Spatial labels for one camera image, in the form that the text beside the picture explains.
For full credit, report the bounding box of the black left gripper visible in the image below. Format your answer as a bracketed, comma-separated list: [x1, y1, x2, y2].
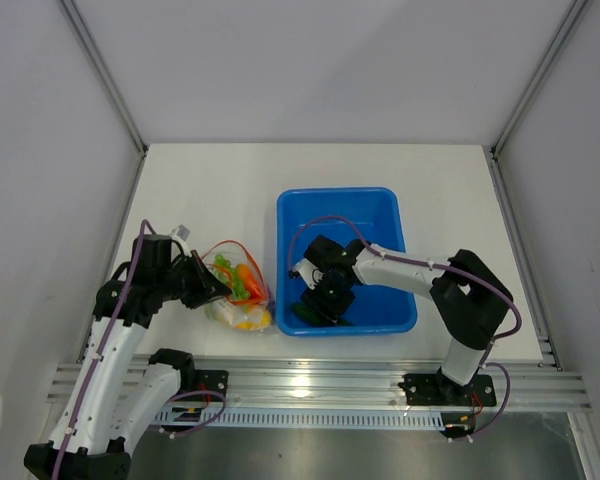
[157, 249, 231, 309]

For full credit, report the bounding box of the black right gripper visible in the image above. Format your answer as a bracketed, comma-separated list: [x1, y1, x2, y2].
[301, 273, 356, 331]

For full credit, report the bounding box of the green grapes toy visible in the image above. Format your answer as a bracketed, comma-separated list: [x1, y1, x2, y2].
[212, 254, 249, 302]

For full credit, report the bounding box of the white cauliflower toy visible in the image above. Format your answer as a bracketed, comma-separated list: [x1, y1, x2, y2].
[205, 299, 242, 326]

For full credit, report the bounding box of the dark green cucumber toy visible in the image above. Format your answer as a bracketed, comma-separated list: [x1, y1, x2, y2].
[291, 302, 352, 328]

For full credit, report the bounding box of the clear zip top bag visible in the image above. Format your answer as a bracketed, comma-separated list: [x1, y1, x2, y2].
[202, 240, 275, 332]

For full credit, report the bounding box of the yellow orange mango toy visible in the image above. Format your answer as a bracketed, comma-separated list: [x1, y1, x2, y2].
[234, 307, 272, 331]

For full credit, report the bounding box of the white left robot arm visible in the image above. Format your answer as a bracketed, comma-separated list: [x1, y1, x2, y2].
[24, 226, 231, 479]

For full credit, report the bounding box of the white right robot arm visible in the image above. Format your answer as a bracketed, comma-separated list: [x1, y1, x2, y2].
[288, 235, 514, 406]

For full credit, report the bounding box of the blue plastic bin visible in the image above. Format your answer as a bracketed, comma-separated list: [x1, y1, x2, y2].
[275, 187, 418, 337]

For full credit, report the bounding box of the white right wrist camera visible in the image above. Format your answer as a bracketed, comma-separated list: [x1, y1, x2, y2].
[288, 258, 325, 290]

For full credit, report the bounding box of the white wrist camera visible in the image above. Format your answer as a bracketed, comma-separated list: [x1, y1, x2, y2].
[288, 258, 325, 290]
[169, 225, 192, 257]

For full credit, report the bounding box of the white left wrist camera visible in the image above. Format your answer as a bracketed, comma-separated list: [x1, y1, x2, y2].
[169, 225, 192, 257]

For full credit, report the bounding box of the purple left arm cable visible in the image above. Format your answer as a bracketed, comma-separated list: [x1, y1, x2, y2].
[49, 218, 156, 480]

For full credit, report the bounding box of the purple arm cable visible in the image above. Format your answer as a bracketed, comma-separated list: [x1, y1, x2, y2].
[49, 218, 156, 480]
[286, 215, 523, 361]

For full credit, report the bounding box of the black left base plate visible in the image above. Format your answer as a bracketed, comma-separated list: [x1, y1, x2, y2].
[194, 370, 229, 403]

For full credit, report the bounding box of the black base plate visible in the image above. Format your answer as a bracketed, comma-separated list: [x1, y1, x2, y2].
[194, 370, 229, 403]
[398, 372, 497, 407]

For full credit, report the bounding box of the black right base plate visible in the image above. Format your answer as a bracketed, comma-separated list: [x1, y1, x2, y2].
[398, 372, 497, 407]

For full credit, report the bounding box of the white slotted cable duct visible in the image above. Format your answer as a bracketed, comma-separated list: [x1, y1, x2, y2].
[149, 407, 446, 431]

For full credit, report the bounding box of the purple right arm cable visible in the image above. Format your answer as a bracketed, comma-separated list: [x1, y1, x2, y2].
[286, 215, 523, 361]

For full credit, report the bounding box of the aluminium mounting rail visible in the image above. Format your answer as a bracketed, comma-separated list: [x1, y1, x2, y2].
[47, 354, 592, 412]

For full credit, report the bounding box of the left aluminium frame post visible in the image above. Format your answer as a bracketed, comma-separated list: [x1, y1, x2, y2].
[56, 0, 148, 156]

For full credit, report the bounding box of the aluminium frame post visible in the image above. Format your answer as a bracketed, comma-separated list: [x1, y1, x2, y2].
[490, 0, 593, 160]
[56, 0, 148, 156]

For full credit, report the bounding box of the right aluminium frame post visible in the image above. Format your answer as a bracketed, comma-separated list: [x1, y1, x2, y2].
[490, 0, 593, 160]

